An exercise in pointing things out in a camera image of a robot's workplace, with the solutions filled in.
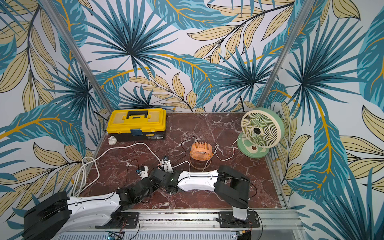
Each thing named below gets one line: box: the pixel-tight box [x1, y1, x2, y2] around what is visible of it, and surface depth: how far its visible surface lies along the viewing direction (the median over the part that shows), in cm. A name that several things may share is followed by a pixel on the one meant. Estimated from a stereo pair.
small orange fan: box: [190, 142, 213, 161], surface depth 89 cm
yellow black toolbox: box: [106, 108, 167, 143], surface depth 94 cm
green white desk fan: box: [236, 107, 285, 159], surface depth 84 cm
